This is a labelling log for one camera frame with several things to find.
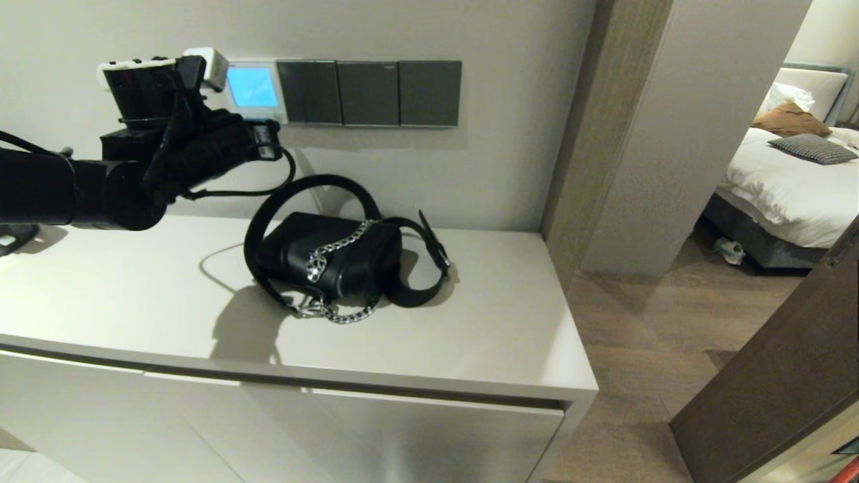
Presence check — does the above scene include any white wall thermostat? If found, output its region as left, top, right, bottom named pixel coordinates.
left=225, top=59, right=289, bottom=125

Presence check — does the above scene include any white sideboard cabinet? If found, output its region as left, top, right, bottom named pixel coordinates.
left=0, top=210, right=599, bottom=483

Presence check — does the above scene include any black round mesh object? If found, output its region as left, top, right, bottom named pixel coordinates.
left=0, top=225, right=40, bottom=257

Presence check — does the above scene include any white cabinet door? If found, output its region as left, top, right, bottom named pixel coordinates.
left=0, top=349, right=246, bottom=483
left=144, top=370, right=566, bottom=483

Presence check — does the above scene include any white sneaker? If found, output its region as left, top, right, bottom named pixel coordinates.
left=713, top=238, right=746, bottom=266

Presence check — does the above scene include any bed with white duvet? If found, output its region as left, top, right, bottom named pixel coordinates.
left=701, top=126, right=859, bottom=270

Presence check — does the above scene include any small crumpled white pillow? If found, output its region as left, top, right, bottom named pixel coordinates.
left=758, top=83, right=815, bottom=116

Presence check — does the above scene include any brown cushion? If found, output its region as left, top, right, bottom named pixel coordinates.
left=752, top=101, right=831, bottom=139

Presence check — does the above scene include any houndstooth pattern cushion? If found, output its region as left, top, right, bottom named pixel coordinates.
left=767, top=134, right=858, bottom=166

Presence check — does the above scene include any large white pillow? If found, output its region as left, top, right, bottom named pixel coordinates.
left=775, top=68, right=848, bottom=123

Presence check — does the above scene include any dark brown wooden door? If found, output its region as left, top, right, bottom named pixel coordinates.
left=670, top=215, right=859, bottom=483

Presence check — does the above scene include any grey bed headboard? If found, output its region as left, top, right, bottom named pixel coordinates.
left=782, top=62, right=856, bottom=128

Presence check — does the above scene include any black braided cable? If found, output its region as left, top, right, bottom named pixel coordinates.
left=181, top=146, right=296, bottom=201

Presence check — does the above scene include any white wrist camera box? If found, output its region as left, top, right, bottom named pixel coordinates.
left=176, top=47, right=229, bottom=95

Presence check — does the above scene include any dark grey switch panel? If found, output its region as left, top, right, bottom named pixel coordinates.
left=276, top=60, right=343, bottom=126

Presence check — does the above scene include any black handbag with silver chain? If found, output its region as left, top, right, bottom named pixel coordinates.
left=243, top=174, right=452, bottom=324

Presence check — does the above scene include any dark grey square panel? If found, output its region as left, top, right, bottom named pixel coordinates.
left=399, top=60, right=462, bottom=128
left=336, top=60, right=401, bottom=127

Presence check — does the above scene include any wooden door frame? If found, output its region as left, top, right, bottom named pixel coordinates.
left=540, top=0, right=672, bottom=289

